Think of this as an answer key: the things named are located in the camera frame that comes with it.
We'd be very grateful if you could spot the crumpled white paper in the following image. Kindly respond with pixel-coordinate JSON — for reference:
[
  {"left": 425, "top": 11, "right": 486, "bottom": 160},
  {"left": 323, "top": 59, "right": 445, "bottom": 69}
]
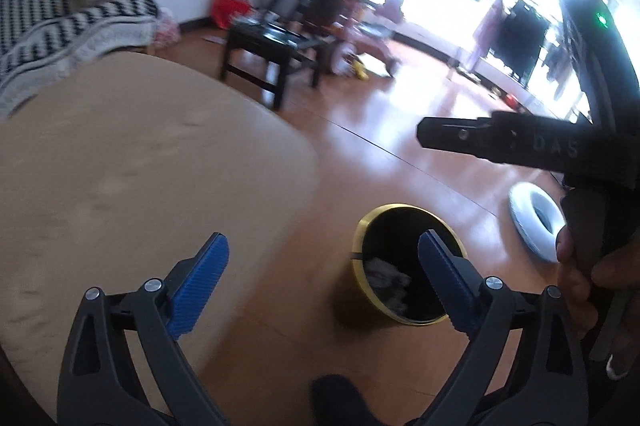
[{"left": 364, "top": 257, "right": 413, "bottom": 309}]

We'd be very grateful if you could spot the red bag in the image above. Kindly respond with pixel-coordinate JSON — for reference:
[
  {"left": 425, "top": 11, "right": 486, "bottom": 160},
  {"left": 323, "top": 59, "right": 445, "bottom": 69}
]
[{"left": 210, "top": 0, "right": 251, "bottom": 27}]

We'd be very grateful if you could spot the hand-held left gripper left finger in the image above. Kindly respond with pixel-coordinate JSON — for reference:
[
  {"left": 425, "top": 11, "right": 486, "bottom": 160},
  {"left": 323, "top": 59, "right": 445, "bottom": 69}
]
[{"left": 56, "top": 232, "right": 231, "bottom": 426}]

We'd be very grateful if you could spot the clear plastic bag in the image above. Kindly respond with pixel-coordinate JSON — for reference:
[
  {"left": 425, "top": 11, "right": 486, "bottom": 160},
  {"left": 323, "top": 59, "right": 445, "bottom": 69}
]
[{"left": 152, "top": 9, "right": 180, "bottom": 47}]

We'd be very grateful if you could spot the pink children's tricycle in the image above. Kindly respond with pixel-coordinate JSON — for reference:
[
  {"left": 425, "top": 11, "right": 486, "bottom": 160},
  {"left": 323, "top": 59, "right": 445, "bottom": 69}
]
[{"left": 325, "top": 0, "right": 401, "bottom": 77}]

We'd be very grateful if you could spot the black white patterned blanket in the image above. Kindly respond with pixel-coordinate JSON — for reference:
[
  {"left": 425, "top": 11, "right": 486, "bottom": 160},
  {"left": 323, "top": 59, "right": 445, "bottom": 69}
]
[{"left": 0, "top": 0, "right": 161, "bottom": 107}]

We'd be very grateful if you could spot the hanging dark garment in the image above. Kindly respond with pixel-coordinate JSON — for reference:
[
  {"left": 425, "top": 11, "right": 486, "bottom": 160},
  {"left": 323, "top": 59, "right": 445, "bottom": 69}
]
[{"left": 545, "top": 26, "right": 576, "bottom": 82}]

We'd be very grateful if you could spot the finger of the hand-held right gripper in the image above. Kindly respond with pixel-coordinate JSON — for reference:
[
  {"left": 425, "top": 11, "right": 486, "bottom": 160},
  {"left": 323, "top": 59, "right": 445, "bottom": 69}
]
[{"left": 416, "top": 116, "right": 501, "bottom": 163}]

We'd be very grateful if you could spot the hanging pink garment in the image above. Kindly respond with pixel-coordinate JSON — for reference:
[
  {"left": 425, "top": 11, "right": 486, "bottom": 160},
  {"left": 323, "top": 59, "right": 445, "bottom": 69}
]
[{"left": 470, "top": 1, "right": 503, "bottom": 72}]

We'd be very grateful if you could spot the black gold-rimmed trash bin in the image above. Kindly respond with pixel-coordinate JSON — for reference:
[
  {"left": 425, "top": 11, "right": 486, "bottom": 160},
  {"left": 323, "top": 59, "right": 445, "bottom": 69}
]
[{"left": 351, "top": 203, "right": 468, "bottom": 326}]

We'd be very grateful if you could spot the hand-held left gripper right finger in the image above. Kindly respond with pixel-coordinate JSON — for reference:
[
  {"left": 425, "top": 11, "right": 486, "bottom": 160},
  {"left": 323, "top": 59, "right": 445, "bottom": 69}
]
[{"left": 417, "top": 229, "right": 590, "bottom": 426}]

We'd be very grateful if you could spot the black wooden stool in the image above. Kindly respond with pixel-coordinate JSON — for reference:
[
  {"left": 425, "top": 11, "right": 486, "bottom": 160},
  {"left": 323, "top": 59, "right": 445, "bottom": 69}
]
[{"left": 220, "top": 19, "right": 323, "bottom": 109}]

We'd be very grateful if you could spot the person's right hand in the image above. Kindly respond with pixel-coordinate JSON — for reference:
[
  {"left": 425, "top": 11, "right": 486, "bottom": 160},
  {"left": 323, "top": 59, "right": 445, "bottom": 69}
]
[{"left": 556, "top": 223, "right": 640, "bottom": 382}]

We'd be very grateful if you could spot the white ring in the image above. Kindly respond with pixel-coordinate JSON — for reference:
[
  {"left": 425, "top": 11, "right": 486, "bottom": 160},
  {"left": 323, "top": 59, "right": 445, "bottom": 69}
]
[{"left": 507, "top": 181, "right": 568, "bottom": 263}]

